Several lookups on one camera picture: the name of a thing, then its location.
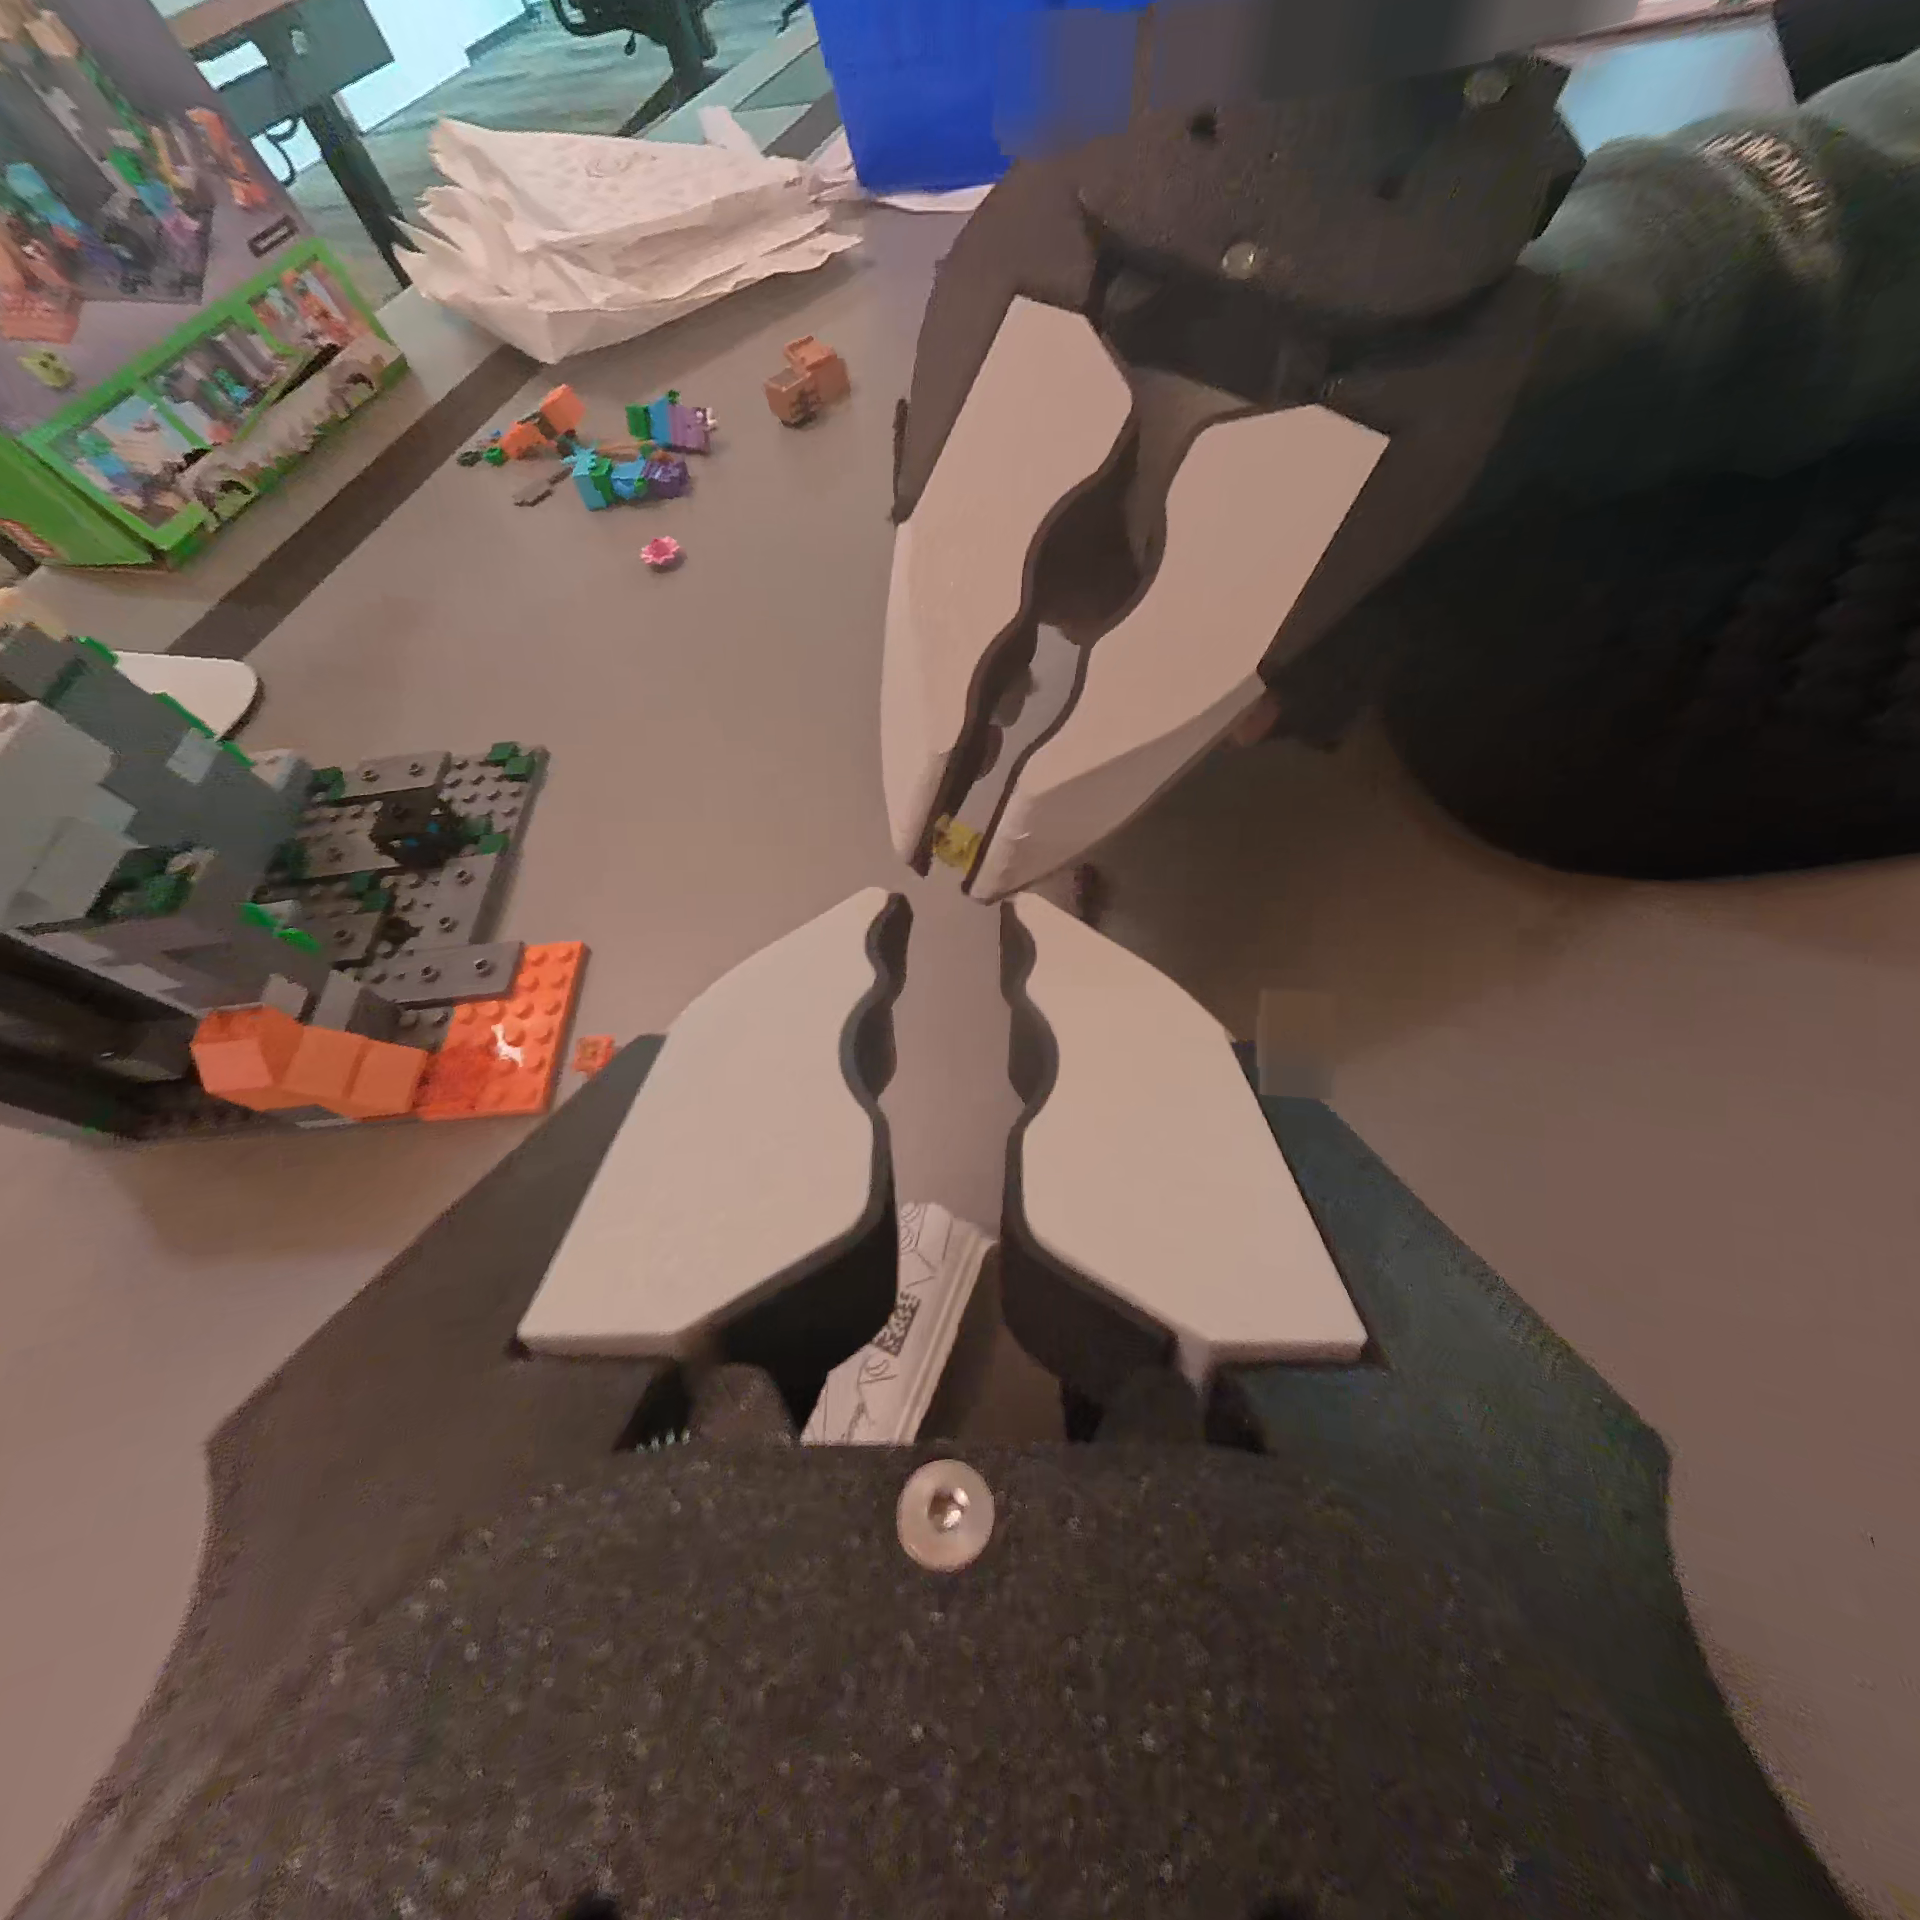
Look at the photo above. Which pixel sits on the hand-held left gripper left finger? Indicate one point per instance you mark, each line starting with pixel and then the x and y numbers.
pixel 720 1172

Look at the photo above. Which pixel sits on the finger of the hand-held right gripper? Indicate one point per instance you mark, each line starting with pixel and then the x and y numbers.
pixel 1231 599
pixel 974 525

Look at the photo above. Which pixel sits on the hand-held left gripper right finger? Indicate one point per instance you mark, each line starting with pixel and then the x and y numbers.
pixel 1184 1185

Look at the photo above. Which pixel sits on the small brown brick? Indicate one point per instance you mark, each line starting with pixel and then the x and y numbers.
pixel 808 383

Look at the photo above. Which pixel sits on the small white printed bag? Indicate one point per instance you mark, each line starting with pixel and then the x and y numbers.
pixel 900 1319

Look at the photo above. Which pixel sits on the yellow transparent tile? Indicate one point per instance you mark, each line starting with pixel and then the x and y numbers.
pixel 954 845

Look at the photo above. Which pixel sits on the person's right forearm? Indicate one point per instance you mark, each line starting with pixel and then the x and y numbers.
pixel 1724 254

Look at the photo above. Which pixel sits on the grey desk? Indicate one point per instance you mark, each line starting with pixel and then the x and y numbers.
pixel 674 722

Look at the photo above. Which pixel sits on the pink flower piece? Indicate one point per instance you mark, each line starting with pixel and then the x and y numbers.
pixel 660 555

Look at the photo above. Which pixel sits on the zombie toy figure teal helmet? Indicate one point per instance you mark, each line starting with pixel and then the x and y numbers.
pixel 616 476

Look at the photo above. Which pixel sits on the black quilted cushion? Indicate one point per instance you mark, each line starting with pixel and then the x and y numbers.
pixel 1650 675

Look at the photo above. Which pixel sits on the blue plastic bin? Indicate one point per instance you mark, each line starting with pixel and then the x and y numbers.
pixel 900 91

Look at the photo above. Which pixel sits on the orange block toy creature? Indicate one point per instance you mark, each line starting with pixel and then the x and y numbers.
pixel 542 423

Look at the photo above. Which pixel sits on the grey toy shovel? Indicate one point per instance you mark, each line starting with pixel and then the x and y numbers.
pixel 532 489

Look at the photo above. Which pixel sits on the pile of white paper bags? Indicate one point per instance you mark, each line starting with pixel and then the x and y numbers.
pixel 628 225

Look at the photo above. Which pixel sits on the grey toy brick building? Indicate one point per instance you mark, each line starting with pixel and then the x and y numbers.
pixel 225 901

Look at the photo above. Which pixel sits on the black office chair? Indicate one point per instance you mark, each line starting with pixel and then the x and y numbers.
pixel 660 37

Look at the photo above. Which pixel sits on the white book stand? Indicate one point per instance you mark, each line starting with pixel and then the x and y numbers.
pixel 195 694

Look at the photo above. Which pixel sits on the wooden table black legs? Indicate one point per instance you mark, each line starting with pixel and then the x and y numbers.
pixel 338 150

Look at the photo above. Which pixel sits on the green toy box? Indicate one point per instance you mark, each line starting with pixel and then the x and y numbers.
pixel 166 300

